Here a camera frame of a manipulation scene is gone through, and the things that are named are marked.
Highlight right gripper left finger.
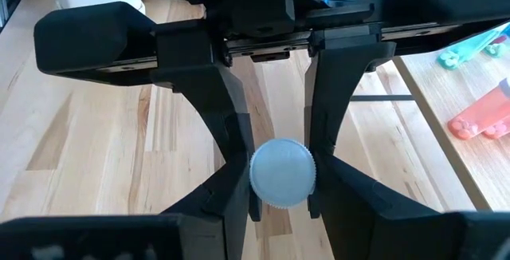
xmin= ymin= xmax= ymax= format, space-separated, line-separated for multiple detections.
xmin=159 ymin=150 xmax=252 ymax=260

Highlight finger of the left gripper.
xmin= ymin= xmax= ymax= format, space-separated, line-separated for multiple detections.
xmin=151 ymin=31 xmax=263 ymax=222
xmin=304 ymin=38 xmax=396 ymax=218

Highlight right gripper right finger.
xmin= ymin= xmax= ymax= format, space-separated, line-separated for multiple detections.
xmin=316 ymin=154 xmax=465 ymax=260

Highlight blue bottle white tablets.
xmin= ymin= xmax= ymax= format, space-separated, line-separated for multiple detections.
xmin=249 ymin=137 xmax=318 ymax=210

